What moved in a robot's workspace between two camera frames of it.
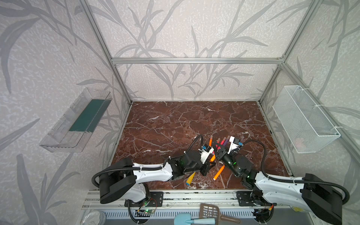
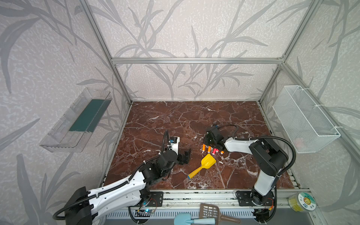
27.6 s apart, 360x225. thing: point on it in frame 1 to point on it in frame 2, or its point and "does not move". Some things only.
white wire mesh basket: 308,129 does not move
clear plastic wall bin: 71,133 does not move
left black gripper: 204,164 to 182,157
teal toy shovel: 185,219 does not move
